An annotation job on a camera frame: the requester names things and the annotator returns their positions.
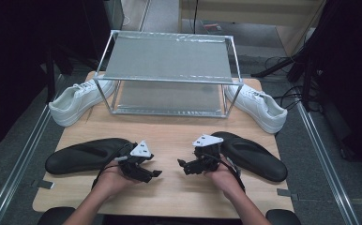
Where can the white sneaker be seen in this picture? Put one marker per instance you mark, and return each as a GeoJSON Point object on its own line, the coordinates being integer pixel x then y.
{"type": "Point", "coordinates": [260, 109]}
{"type": "Point", "coordinates": [72, 103]}

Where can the person's left hand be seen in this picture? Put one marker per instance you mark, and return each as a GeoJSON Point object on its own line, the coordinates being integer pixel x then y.
{"type": "Point", "coordinates": [115, 179]}

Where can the black stand leg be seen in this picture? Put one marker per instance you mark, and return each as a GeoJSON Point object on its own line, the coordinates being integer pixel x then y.
{"type": "Point", "coordinates": [273, 67]}

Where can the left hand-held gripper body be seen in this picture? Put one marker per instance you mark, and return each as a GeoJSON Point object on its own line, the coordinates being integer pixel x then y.
{"type": "Point", "coordinates": [129, 162]}

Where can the metal shoe rack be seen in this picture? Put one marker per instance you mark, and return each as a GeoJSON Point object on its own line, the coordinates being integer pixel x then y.
{"type": "Point", "coordinates": [169, 59]}

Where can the black curtain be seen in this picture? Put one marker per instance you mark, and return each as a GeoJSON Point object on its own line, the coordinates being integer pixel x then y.
{"type": "Point", "coordinates": [351, 62]}
{"type": "Point", "coordinates": [13, 62]}

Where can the person's right hand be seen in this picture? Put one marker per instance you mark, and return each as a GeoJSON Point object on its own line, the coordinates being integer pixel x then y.
{"type": "Point", "coordinates": [227, 178]}

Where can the metal floor rail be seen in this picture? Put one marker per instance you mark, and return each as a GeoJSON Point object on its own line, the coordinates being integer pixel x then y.
{"type": "Point", "coordinates": [326, 165]}
{"type": "Point", "coordinates": [22, 156]}

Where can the wooden cabinet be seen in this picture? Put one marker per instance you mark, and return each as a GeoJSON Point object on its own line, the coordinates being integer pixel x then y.
{"type": "Point", "coordinates": [251, 11]}

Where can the black chair armrest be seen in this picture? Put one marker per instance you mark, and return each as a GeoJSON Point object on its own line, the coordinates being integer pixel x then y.
{"type": "Point", "coordinates": [282, 217]}
{"type": "Point", "coordinates": [54, 217]}

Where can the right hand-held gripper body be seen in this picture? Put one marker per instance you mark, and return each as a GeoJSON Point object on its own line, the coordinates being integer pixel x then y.
{"type": "Point", "coordinates": [208, 156]}

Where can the black slipper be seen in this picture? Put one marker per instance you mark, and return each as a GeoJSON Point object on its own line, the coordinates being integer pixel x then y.
{"type": "Point", "coordinates": [254, 159]}
{"type": "Point", "coordinates": [82, 154]}

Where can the red flat item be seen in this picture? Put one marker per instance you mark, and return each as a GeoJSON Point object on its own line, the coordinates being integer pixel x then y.
{"type": "Point", "coordinates": [213, 27]}

